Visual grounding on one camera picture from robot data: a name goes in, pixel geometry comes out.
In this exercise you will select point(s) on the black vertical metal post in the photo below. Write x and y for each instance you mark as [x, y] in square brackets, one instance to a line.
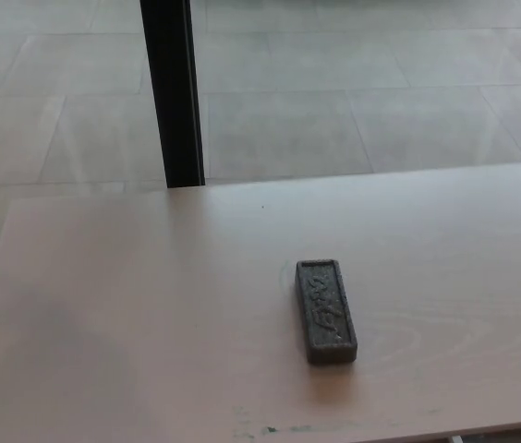
[170, 92]

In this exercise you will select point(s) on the dark grey speckled board eraser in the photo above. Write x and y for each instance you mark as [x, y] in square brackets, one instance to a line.
[326, 314]

